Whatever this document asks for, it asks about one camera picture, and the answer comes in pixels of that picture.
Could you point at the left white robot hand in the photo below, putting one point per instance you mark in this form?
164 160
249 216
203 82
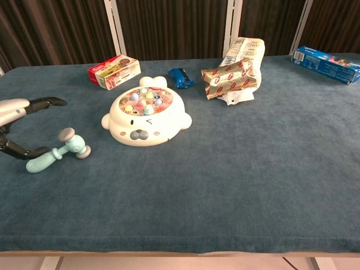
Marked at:
14 108

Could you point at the light blue toy hammer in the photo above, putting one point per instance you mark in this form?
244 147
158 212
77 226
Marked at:
76 143

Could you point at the white seal whack-a-mole toy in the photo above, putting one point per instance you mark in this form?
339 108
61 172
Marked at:
146 126

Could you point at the dark brown slatted panel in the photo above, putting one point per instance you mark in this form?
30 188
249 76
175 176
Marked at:
56 28
270 22
334 22
174 28

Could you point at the red snack box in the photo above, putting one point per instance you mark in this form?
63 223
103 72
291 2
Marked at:
112 73

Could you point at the white table leg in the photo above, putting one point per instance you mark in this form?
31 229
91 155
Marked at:
50 263
320 264

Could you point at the small blue crumpled wrapper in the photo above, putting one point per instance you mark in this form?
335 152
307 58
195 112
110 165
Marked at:
180 77

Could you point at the blue table cloth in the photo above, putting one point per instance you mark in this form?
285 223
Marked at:
197 182

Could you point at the gold snack bar red print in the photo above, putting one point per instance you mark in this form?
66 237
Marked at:
222 71
225 90

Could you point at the white printed snack bag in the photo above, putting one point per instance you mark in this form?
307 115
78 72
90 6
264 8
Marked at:
250 47

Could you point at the blue cookie box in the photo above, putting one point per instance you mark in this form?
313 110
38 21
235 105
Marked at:
323 64

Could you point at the white partition post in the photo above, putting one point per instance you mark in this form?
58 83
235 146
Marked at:
115 28
1 71
233 17
301 28

